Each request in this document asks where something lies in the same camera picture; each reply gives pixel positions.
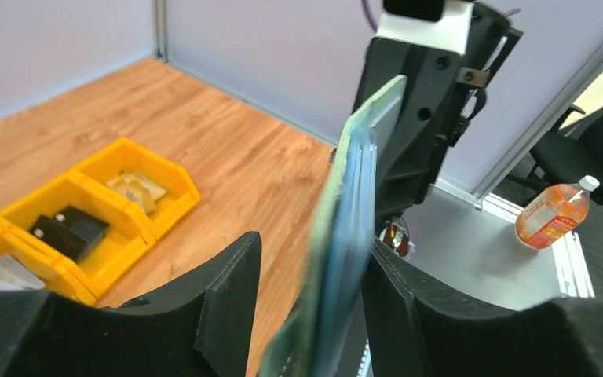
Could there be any silver cards stack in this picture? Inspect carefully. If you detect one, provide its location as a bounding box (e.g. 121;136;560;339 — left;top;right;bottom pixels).
0;254;46;291

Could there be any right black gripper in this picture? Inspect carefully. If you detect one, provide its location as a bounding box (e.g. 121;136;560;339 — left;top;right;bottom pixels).
355;5;523;219

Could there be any black cards stack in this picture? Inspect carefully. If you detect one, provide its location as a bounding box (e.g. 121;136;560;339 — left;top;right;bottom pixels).
28;206;109;263

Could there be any middle yellow plastic bin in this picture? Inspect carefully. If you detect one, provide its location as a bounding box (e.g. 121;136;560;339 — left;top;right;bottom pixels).
0;172;156;305

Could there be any black office chair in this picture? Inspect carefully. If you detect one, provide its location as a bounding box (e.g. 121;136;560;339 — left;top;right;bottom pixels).
506;74;603;205

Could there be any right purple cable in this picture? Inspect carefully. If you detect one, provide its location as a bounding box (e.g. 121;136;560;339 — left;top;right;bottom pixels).
360;0;381;32

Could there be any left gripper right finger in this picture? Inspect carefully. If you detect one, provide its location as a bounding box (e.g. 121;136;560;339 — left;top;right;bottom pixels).
362;240;603;376

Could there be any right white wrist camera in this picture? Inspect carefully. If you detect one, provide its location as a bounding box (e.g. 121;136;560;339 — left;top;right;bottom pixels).
375;1;473;56

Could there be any aluminium frame post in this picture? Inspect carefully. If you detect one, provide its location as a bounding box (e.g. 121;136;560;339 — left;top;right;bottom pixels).
475;43;603;202

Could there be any right yellow plastic bin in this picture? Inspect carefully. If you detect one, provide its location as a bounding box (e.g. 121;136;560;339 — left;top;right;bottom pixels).
71;138;200;240

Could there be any left yellow plastic bin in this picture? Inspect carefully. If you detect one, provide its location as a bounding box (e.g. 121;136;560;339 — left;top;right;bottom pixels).
0;225;97;306

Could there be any yellow plastic bin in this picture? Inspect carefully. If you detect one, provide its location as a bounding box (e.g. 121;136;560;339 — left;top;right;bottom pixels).
0;172;156;305
71;138;200;240
0;225;97;306

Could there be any green card holder wallet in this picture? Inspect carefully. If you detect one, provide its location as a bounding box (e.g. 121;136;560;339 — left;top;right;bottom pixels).
258;75;407;376

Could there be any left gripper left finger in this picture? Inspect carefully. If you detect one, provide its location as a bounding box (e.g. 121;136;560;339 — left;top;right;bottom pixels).
0;231;261;376

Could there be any orange drink bottle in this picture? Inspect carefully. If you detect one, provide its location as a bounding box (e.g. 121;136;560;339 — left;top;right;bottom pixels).
514;175;600;250

